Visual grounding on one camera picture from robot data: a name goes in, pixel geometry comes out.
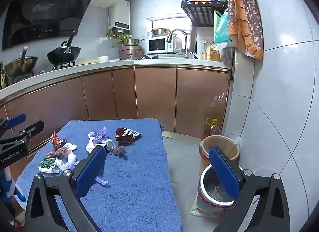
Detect steel bowl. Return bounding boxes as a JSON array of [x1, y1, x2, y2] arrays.
[[151, 28, 171, 36]]

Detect black wok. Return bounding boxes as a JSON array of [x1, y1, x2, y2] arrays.
[[47, 30, 81, 66]]

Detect grey trash bin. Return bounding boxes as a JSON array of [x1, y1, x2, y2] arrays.
[[198, 164, 246, 209]]

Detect yellow oil bottle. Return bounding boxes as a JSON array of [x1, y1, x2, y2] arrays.
[[209, 44, 222, 61]]

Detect green white carton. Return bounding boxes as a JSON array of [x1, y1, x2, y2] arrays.
[[38, 157, 61, 173]]

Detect white water heater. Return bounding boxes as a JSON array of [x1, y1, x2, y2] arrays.
[[108, 0, 131, 35]]

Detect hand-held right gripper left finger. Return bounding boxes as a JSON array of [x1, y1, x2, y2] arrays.
[[24, 145, 107, 232]]

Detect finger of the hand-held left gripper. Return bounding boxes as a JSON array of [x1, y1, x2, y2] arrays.
[[0, 113, 27, 138], [0, 121, 45, 146]]

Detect green plastic bag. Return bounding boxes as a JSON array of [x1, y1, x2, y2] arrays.
[[213, 10, 229, 45]]

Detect gas stove burner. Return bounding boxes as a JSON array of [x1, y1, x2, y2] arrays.
[[51, 61, 75, 71]]

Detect black wall rack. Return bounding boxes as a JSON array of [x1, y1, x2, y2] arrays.
[[178, 0, 228, 28]]

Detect steel wok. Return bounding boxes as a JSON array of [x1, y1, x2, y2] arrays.
[[4, 46, 38, 78]]

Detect purple clear wrapper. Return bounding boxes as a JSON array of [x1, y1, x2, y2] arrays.
[[88, 126, 110, 145]]

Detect white microwave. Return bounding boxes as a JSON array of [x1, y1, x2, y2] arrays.
[[147, 35, 182, 55]]

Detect blue towel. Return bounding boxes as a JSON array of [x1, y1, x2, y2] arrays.
[[15, 118, 182, 232]]

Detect large cooking oil bottle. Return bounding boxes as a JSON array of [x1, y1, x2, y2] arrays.
[[202, 118, 222, 140]]

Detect white bottle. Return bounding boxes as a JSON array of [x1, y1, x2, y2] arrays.
[[199, 40, 208, 60]]

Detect bamboo basket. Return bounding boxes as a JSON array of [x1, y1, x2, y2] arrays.
[[201, 135, 240, 163]]

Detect clear wrapper with red print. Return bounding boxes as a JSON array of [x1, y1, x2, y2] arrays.
[[47, 147, 71, 159]]

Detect clear crumpled plastic wrapper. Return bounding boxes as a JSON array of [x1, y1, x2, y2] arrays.
[[107, 141, 126, 157]]

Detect clear plastic bag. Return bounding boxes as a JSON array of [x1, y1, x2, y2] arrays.
[[190, 184, 235, 215]]

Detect dark glass bottle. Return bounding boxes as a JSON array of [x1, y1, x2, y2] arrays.
[[0, 61, 7, 90]]

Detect red snack wrapper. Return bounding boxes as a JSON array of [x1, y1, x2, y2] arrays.
[[51, 132, 66, 151]]

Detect dark red snack packet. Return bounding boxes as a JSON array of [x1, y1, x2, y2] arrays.
[[115, 127, 142, 144]]

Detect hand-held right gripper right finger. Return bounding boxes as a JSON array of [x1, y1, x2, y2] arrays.
[[209, 146, 298, 232]]

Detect steel faucet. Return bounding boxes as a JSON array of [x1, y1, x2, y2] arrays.
[[166, 29, 188, 58]]

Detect orange floral apron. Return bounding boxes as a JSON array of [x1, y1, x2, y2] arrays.
[[224, 0, 264, 60]]

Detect brown base cabinets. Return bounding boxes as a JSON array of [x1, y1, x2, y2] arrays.
[[0, 65, 231, 163]]

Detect brown electric cooker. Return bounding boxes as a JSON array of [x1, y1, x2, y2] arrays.
[[119, 45, 143, 60]]

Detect black range hood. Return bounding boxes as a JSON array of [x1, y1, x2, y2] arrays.
[[2, 0, 96, 50]]

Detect steel pan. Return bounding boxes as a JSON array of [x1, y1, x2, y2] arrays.
[[124, 38, 147, 46]]

